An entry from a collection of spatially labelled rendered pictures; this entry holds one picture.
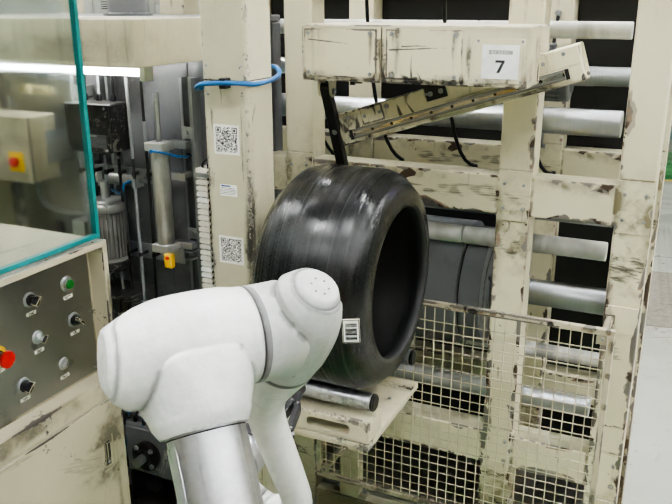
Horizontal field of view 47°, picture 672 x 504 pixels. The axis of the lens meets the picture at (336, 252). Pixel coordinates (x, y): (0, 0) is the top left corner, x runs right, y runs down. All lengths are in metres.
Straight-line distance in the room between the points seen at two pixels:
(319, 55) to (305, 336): 1.22
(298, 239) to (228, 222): 0.32
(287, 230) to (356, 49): 0.55
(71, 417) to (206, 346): 1.15
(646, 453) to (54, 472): 2.49
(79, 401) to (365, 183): 0.90
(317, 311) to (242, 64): 1.04
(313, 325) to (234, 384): 0.13
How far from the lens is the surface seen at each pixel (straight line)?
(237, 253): 2.04
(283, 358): 1.01
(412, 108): 2.18
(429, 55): 2.00
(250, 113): 1.95
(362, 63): 2.07
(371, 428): 1.95
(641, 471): 3.54
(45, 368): 2.04
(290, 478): 1.34
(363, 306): 1.75
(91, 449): 2.17
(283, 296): 0.99
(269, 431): 1.26
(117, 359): 0.95
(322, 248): 1.73
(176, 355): 0.94
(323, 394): 1.97
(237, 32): 1.93
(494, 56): 1.96
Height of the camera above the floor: 1.84
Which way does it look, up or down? 18 degrees down
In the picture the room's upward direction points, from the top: straight up
